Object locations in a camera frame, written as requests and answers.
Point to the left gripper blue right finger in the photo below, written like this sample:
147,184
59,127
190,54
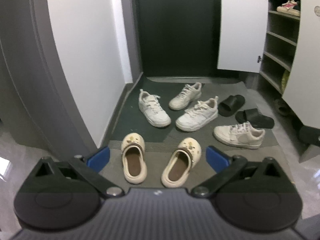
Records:
216,159

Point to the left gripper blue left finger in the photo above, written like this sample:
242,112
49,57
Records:
99,160

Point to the cream clog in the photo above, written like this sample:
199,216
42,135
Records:
182,161
132,152

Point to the dark green floor mat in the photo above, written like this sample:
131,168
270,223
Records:
132,120

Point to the black slide sandal back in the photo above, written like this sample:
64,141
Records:
231,105

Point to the black slide sandal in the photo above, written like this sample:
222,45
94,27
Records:
255,118
231,105

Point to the black slide sandal front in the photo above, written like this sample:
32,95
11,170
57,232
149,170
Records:
255,118

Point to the dark shoe under cabinet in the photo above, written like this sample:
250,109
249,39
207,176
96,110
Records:
282,107

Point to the right white cabinet door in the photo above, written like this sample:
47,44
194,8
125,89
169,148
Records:
302,89

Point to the white cabinet door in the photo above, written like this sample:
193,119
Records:
242,34
302,89

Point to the yellow-green shoe on shelf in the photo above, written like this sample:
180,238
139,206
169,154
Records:
284,80

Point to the dark entrance door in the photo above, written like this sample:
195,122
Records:
178,37

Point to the grey shoe cabinet shelves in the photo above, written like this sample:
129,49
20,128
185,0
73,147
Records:
280,44

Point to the left white cabinet door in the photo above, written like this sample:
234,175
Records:
242,34

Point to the pink white sneaker on shelf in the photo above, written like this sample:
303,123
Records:
291,7

